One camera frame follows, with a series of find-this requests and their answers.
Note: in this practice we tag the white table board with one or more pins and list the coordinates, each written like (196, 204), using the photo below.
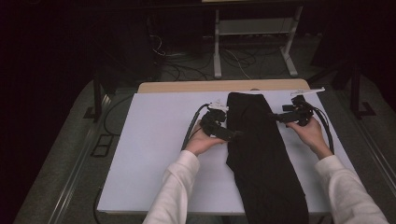
(155, 155)

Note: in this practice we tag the black long-sleeved shirt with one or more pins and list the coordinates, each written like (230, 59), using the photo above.
(261, 155)

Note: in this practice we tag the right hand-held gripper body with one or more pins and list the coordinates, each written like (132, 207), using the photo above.
(302, 113)

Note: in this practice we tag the white metal stand frame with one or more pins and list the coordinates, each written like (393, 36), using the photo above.
(217, 46)

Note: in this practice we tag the black metal stand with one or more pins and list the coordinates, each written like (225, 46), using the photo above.
(355, 90)
(98, 96)

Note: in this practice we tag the person's right hand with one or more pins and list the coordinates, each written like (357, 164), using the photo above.
(311, 137)

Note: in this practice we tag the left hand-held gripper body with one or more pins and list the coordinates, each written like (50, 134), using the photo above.
(213, 119)

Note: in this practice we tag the metal floor rail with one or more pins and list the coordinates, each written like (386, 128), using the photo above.
(77, 174)
(378, 157)

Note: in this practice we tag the person's left hand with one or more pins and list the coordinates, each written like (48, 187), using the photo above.
(202, 141)

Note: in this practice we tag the black floor outlet frame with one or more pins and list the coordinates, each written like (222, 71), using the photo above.
(102, 145)

